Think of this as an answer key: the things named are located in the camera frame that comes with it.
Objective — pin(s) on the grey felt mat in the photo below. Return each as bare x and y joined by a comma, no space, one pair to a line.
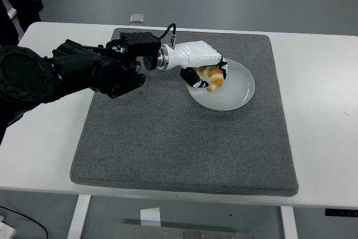
173,144

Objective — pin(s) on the white round plate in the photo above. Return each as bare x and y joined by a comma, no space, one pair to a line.
235,90

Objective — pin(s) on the silver floor socket box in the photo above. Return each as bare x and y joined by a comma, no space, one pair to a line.
137,18

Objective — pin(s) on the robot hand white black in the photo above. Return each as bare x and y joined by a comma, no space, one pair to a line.
195,53

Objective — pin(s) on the black table control panel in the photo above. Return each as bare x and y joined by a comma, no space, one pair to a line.
341,212

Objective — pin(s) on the white floor bar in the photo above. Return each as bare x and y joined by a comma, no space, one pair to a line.
11,12

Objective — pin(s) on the grey metal plate with screws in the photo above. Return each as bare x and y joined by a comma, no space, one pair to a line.
181,233

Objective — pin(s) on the white table leg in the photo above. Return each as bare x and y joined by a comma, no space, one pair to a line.
78,219
289,225

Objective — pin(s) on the croissant bread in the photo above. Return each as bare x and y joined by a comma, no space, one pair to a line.
214,78

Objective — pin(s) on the white power strip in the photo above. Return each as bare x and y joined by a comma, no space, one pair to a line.
5,229

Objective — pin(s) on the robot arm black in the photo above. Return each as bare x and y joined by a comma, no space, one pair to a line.
72,68

